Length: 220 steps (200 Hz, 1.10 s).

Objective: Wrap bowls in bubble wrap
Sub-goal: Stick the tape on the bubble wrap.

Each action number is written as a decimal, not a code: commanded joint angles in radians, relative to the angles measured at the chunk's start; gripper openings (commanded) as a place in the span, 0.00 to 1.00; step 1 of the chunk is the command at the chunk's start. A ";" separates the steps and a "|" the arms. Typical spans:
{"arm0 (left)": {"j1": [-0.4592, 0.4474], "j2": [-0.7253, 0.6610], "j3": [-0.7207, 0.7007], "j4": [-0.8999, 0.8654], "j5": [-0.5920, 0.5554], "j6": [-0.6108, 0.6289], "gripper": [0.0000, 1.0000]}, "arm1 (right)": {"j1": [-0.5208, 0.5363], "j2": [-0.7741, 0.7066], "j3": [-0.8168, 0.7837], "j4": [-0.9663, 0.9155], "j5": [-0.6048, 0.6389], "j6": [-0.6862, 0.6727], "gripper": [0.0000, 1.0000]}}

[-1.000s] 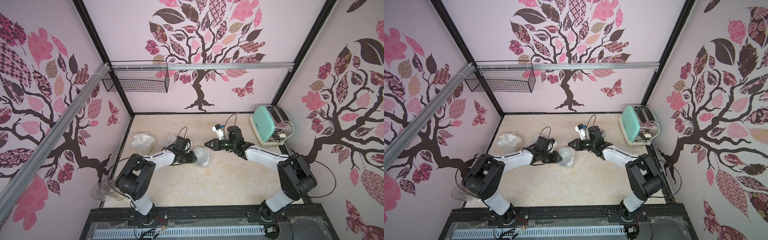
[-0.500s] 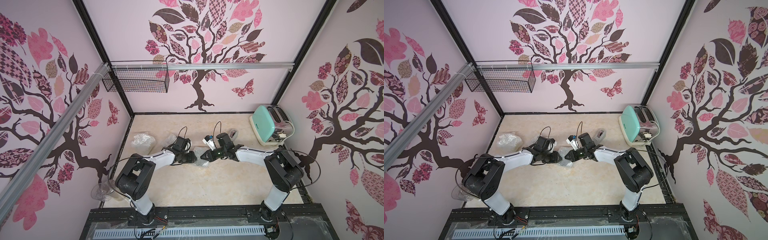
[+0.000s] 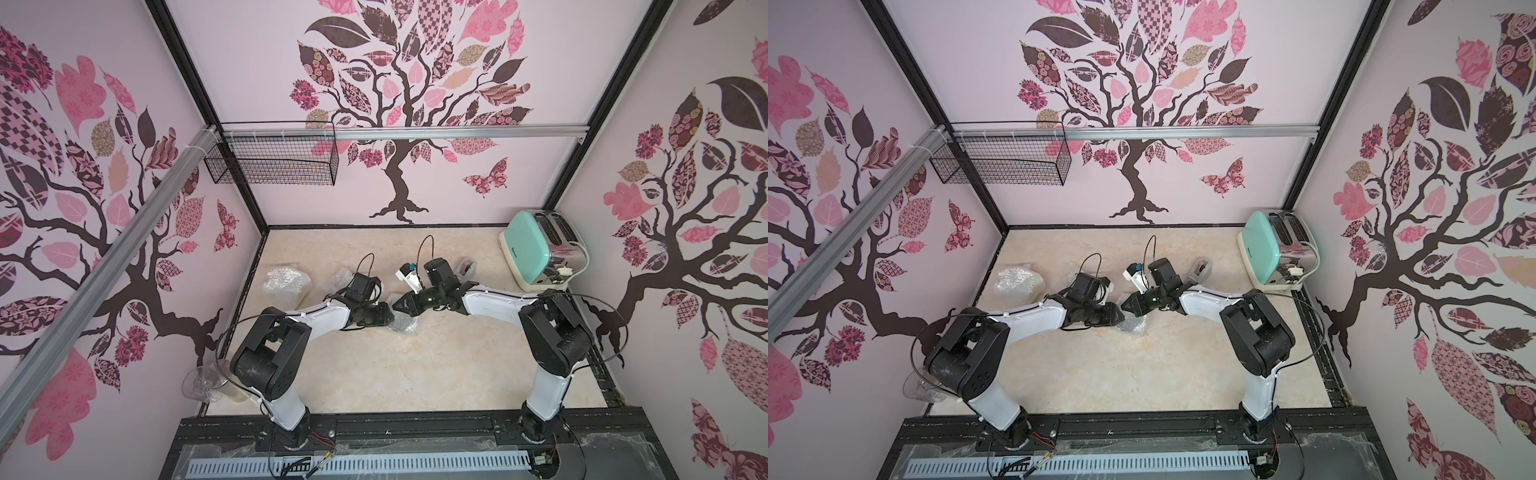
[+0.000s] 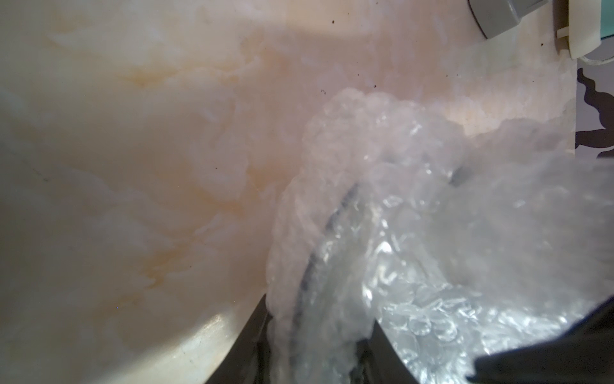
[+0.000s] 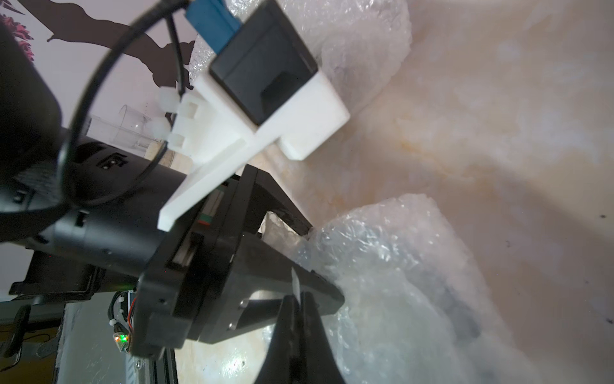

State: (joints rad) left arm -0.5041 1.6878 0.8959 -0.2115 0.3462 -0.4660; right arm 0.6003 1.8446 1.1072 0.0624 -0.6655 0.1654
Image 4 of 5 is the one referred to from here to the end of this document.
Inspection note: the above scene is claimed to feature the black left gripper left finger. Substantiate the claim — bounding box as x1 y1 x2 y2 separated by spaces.
206 295 272 384

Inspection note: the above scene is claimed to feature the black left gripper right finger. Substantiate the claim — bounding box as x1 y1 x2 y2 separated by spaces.
357 322 418 384

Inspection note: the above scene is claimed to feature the bubble wrap sheet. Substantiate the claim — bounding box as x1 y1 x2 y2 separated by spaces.
267 89 613 383

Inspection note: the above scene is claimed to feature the grey tape dispenser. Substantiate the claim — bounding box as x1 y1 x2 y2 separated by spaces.
468 0 548 39

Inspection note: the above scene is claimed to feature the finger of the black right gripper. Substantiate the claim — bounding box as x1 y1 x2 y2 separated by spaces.
467 298 613 384

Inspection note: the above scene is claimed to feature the mint green toaster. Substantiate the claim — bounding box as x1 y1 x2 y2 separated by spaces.
556 0 602 59

